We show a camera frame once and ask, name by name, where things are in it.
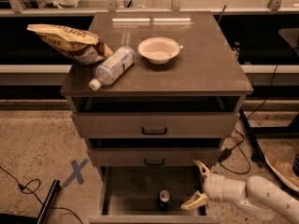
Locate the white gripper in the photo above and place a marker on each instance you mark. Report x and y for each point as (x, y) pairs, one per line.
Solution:
(214, 187)

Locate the dark blue pepsi can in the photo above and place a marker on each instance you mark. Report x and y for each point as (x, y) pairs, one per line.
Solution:
(164, 199)

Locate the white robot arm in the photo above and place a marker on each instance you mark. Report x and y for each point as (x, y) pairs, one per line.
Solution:
(256, 197)

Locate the bottom grey drawer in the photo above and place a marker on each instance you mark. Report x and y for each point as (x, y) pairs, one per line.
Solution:
(129, 196)

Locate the grey drawer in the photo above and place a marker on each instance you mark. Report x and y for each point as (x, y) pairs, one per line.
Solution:
(129, 196)
(152, 156)
(155, 125)

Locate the grey drawer cabinet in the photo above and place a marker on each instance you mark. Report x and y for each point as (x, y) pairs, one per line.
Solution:
(205, 77)

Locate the middle grey drawer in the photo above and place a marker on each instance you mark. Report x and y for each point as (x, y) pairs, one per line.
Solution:
(152, 156)

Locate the top grey drawer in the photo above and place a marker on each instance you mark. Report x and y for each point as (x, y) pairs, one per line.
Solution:
(155, 125)

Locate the black stand leg right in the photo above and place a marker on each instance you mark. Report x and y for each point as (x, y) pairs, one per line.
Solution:
(257, 154)

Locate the black stand leg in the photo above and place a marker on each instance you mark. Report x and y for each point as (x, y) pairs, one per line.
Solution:
(43, 213)
(257, 154)

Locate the blue tape cross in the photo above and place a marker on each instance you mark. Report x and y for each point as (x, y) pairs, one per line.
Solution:
(76, 173)

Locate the white paper bowl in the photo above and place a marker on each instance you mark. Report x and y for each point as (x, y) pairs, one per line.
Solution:
(159, 50)

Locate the clear plastic water bottle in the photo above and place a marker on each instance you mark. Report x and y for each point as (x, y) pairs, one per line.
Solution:
(107, 72)

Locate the chip bag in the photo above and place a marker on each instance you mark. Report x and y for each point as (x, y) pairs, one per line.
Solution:
(79, 45)

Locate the metal railing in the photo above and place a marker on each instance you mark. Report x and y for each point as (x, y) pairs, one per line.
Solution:
(49, 8)

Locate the black stand leg left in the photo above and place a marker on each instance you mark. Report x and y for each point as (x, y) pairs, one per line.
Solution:
(43, 213)

